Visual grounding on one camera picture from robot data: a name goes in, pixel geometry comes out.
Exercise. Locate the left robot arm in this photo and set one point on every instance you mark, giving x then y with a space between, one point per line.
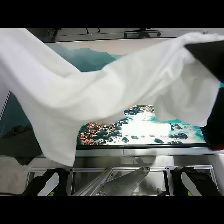
50 183

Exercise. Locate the silver frame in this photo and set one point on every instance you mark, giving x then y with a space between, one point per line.
126 181

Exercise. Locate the white T-shirt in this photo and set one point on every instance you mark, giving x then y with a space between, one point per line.
100 93

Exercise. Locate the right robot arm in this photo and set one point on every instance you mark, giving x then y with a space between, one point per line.
213 56

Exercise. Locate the black office chair base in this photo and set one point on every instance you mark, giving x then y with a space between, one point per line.
142 33

